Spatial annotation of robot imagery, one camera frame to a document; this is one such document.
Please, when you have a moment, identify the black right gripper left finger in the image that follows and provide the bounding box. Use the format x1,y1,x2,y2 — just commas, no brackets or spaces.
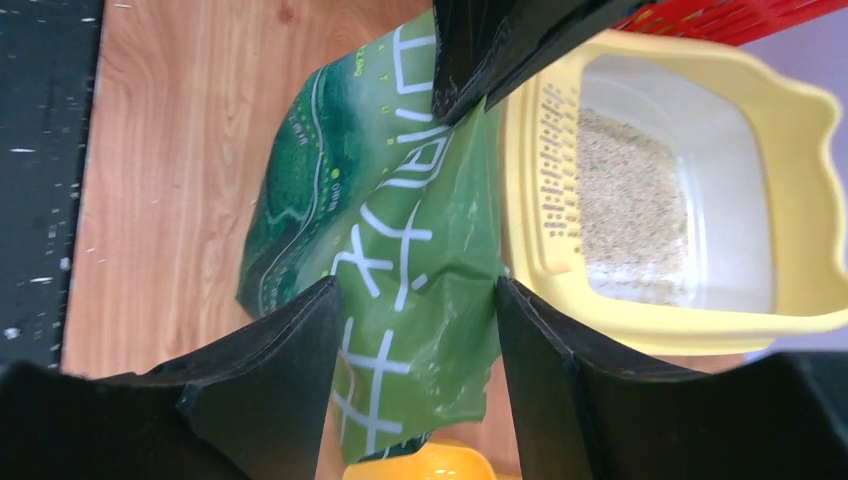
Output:
1,276,344,479

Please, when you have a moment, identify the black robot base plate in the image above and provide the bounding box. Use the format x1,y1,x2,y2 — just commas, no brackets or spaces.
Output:
1,0,104,369

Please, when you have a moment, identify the yellow litter box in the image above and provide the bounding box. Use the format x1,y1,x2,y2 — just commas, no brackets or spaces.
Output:
500,30,847,356

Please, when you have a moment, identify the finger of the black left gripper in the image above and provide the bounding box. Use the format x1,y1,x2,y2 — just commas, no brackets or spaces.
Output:
432,0,646,125

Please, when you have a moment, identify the yellow litter scoop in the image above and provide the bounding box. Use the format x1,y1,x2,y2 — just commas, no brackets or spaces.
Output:
342,441,497,480

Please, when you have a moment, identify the red plastic basket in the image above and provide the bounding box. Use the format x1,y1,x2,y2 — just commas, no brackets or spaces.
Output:
614,0,847,46

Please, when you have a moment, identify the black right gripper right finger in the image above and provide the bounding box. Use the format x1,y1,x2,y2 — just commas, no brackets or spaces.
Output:
496,277,847,479

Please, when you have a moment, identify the green cat litter bag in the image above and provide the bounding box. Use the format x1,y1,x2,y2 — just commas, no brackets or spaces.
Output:
237,12,505,464

